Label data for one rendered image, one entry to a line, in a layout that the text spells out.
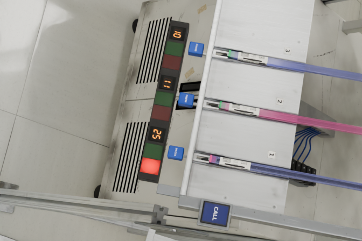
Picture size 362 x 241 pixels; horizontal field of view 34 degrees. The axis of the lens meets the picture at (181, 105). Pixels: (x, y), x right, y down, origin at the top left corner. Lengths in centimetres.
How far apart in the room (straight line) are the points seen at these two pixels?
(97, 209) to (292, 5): 61
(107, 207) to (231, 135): 34
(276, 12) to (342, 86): 64
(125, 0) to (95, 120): 43
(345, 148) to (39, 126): 91
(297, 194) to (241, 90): 51
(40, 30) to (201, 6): 48
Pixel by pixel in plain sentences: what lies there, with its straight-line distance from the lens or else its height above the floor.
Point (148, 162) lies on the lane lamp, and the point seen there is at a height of 65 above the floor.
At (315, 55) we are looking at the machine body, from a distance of 174.
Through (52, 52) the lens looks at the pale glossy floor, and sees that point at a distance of 184.
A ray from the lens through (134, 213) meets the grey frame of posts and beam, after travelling 125.
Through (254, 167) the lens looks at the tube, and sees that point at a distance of 116.
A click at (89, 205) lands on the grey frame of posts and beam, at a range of 139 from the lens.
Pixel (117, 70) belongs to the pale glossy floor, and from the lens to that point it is 199.
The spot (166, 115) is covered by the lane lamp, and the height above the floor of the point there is 66.
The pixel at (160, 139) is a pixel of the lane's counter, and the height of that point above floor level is 66.
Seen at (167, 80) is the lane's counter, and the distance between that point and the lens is 122.
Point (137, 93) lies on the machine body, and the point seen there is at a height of 14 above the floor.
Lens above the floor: 152
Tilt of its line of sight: 44 degrees down
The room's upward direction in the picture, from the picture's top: 86 degrees clockwise
